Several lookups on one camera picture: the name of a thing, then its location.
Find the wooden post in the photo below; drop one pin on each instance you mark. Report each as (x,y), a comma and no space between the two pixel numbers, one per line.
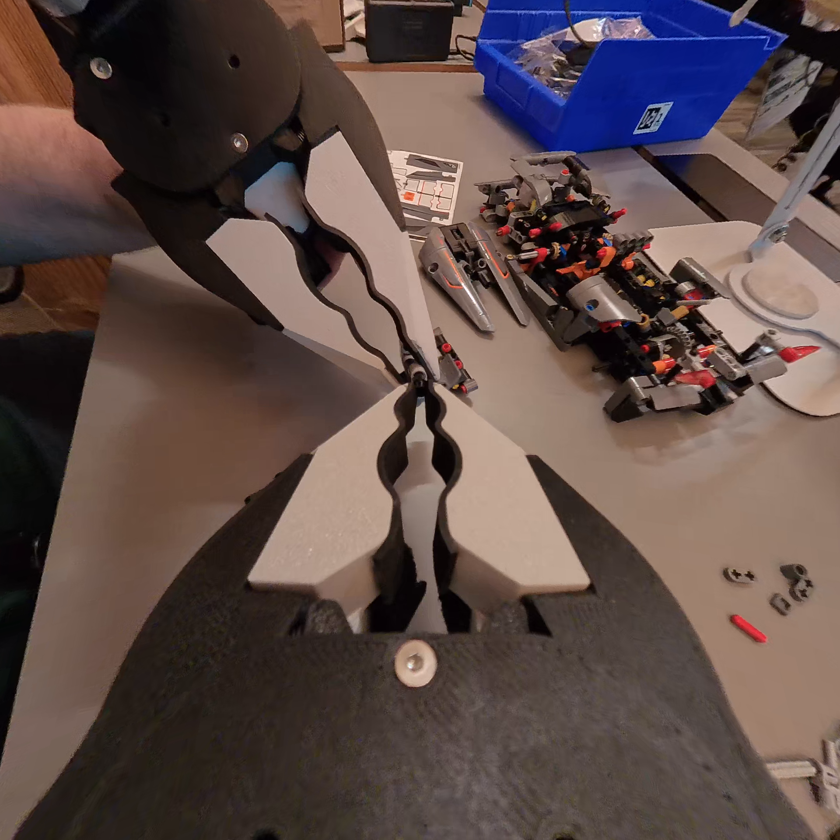
(26,52)

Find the grey lego panels orange stripes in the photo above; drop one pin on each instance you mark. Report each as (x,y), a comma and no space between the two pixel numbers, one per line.
(453,275)

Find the blue plastic bin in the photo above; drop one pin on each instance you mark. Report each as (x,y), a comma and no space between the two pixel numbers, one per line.
(590,98)

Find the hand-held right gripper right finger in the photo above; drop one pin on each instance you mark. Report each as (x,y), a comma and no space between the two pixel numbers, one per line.
(518,525)

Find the lego sticker sheet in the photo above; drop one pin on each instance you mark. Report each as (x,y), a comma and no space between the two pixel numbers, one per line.
(426,190)

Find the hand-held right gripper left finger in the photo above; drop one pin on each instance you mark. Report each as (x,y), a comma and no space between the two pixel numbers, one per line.
(321,525)

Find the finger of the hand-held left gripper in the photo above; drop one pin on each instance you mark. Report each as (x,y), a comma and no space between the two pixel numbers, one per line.
(262,275)
(367,210)

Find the large lego vehicle model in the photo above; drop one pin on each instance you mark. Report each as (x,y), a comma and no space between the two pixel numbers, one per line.
(590,295)

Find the clear plastic bags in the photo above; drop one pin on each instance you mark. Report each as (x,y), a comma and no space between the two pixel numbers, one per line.
(544,59)

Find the black lego assembly red pins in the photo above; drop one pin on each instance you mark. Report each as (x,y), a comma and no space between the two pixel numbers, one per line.
(453,367)

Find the white rounded board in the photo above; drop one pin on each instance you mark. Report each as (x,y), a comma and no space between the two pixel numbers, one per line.
(722,243)

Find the red lego pin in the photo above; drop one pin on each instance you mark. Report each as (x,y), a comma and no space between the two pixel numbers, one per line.
(748,628)

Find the person's left forearm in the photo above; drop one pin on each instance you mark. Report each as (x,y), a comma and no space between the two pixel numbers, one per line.
(52,184)

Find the light grey lego rod assembly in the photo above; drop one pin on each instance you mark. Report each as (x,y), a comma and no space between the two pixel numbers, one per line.
(820,774)

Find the cardboard box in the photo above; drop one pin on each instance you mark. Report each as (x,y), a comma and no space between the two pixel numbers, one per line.
(321,26)

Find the small dark grey lego frame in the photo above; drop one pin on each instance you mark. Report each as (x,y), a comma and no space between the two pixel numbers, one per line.
(780,604)

